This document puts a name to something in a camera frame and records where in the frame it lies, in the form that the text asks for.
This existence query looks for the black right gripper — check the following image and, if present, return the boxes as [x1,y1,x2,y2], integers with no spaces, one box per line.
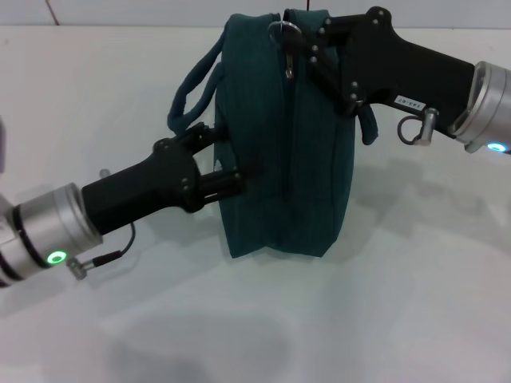
[279,6,476,119]

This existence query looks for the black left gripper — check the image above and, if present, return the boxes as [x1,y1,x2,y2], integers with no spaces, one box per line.
[81,122,264,236]

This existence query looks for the metal zipper pull ring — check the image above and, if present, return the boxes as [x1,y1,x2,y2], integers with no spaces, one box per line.
[267,20,304,79]

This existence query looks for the teal insulated lunch bag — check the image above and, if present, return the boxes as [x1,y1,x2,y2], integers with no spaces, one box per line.
[166,8,379,259]

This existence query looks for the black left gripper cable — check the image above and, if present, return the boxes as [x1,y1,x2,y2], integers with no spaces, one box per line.
[67,221,139,280]

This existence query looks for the grey right gripper cable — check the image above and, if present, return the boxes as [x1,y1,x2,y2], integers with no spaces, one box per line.
[398,107,440,147]

